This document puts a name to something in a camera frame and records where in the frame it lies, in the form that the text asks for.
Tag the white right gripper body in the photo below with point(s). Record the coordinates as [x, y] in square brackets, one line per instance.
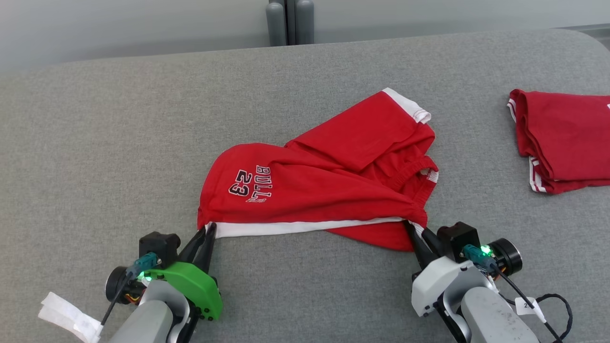
[441, 281]

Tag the red Bulls 23 shorts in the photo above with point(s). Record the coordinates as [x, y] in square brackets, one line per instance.
[314, 186]

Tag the red and white jersey shirt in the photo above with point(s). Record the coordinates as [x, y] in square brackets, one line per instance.
[567, 138]

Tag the black round right gripper motor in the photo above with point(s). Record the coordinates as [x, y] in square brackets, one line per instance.
[507, 255]

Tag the black round left gripper motor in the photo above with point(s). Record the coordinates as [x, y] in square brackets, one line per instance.
[116, 286]

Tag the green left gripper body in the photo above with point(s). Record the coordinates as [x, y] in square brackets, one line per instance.
[195, 286]

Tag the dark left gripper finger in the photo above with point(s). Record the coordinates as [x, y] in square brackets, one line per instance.
[193, 247]
[208, 250]

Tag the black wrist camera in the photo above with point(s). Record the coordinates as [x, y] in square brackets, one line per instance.
[159, 245]
[457, 236]

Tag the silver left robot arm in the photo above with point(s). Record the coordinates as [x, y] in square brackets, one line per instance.
[147, 319]

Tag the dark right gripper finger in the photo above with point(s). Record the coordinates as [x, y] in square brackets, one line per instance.
[434, 245]
[419, 247]

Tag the grey partition post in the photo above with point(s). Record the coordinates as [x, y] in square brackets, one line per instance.
[288, 21]

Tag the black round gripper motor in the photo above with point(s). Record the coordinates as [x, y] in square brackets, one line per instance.
[116, 286]
[507, 255]

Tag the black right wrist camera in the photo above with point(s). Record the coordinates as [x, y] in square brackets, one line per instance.
[457, 236]

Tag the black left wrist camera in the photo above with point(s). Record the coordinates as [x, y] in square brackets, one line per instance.
[159, 245]

